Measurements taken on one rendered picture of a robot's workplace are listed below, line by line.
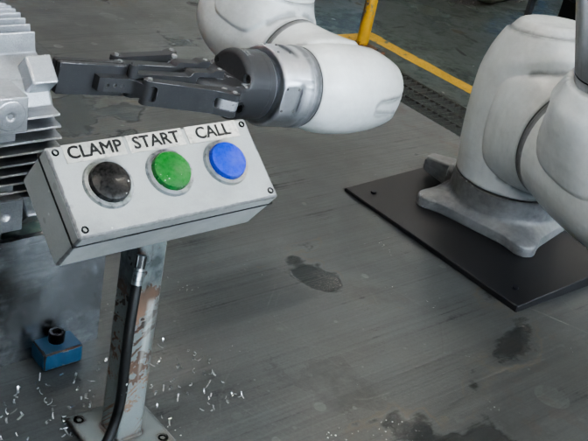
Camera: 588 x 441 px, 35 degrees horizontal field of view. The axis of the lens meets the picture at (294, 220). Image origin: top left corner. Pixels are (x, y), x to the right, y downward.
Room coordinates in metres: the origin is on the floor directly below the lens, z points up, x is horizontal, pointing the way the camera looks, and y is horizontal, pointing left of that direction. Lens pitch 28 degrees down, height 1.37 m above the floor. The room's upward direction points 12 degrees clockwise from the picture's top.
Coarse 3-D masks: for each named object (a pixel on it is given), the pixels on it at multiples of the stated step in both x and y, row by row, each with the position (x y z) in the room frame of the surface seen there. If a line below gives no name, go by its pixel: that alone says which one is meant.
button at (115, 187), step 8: (96, 168) 0.57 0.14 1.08; (104, 168) 0.57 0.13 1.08; (112, 168) 0.57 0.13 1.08; (120, 168) 0.58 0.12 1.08; (88, 176) 0.56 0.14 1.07; (96, 176) 0.56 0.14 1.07; (104, 176) 0.56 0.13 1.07; (112, 176) 0.57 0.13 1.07; (120, 176) 0.57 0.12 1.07; (128, 176) 0.57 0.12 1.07; (96, 184) 0.56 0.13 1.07; (104, 184) 0.56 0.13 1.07; (112, 184) 0.56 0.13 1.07; (120, 184) 0.57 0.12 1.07; (128, 184) 0.57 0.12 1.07; (96, 192) 0.55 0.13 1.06; (104, 192) 0.55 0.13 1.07; (112, 192) 0.56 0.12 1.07; (120, 192) 0.56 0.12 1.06; (128, 192) 0.56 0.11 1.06; (112, 200) 0.56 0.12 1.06; (120, 200) 0.56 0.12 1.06
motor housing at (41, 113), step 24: (0, 24) 0.72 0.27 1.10; (24, 24) 0.73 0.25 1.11; (0, 48) 0.71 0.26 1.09; (24, 48) 0.72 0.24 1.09; (0, 72) 0.69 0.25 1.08; (48, 96) 0.71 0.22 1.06; (48, 120) 0.69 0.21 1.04; (0, 144) 0.65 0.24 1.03; (24, 144) 0.68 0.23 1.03; (48, 144) 0.69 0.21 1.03; (0, 168) 0.65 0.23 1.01; (24, 168) 0.67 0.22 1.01; (0, 192) 0.66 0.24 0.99; (24, 192) 0.68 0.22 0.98
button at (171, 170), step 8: (168, 152) 0.61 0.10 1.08; (152, 160) 0.60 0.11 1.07; (160, 160) 0.60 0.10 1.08; (168, 160) 0.60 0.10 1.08; (176, 160) 0.61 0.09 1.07; (184, 160) 0.61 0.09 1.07; (152, 168) 0.59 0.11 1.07; (160, 168) 0.59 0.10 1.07; (168, 168) 0.60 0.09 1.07; (176, 168) 0.60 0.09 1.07; (184, 168) 0.61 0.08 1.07; (160, 176) 0.59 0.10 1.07; (168, 176) 0.59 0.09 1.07; (176, 176) 0.60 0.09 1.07; (184, 176) 0.60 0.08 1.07; (160, 184) 0.59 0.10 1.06; (168, 184) 0.59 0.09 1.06; (176, 184) 0.59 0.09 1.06; (184, 184) 0.60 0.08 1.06
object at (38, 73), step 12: (24, 60) 0.70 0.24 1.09; (36, 60) 0.70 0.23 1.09; (48, 60) 0.71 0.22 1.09; (24, 72) 0.70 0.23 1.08; (36, 72) 0.69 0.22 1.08; (48, 72) 0.70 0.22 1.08; (24, 84) 0.70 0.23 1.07; (36, 84) 0.69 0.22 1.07; (48, 84) 0.70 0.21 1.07; (24, 204) 0.69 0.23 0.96; (24, 216) 0.69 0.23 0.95; (36, 216) 0.70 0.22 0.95
